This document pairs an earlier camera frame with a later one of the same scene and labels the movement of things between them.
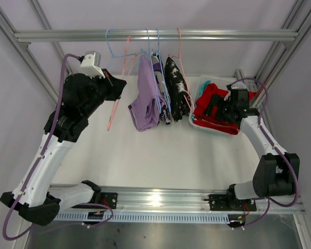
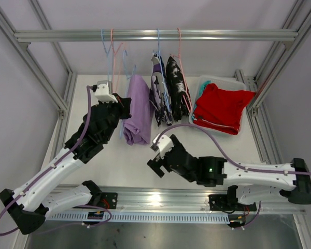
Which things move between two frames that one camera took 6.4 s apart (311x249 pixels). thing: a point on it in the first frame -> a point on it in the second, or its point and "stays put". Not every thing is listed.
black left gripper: x=114 y=85 -> x=123 y=105
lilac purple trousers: x=146 y=109 -> x=137 y=129
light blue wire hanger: x=141 y=52 -> x=107 y=54
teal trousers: x=202 y=87 stays put
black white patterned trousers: x=177 y=90 stays put
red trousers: x=213 y=122 stays put
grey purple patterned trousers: x=165 y=106 stays put
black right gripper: x=218 y=101 -> x=155 y=164
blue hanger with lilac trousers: x=147 y=53 -> x=131 y=129
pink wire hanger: x=129 y=60 -> x=114 y=56
